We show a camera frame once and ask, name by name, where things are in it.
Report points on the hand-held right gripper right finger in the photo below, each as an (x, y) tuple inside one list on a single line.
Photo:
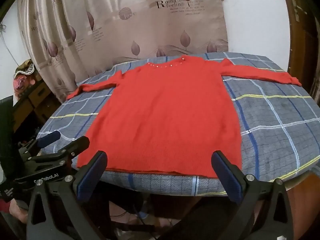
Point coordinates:
[(228, 180)]

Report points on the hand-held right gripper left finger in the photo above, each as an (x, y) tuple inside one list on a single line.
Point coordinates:
[(91, 180)]

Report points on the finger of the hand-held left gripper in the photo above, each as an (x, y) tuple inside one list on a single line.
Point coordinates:
[(72, 146), (50, 138)]

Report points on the red knit sweater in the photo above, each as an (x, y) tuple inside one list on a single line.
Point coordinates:
[(162, 120)]

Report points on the wooden cabinet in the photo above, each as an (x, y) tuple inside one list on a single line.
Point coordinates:
[(31, 102)]

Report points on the black flat object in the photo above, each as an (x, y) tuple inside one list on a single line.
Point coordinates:
[(5, 130)]

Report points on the grey plaid blanket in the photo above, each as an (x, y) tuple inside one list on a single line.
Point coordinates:
[(270, 120)]

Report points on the beige leaf print curtain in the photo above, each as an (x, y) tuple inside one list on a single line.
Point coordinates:
[(120, 22)]

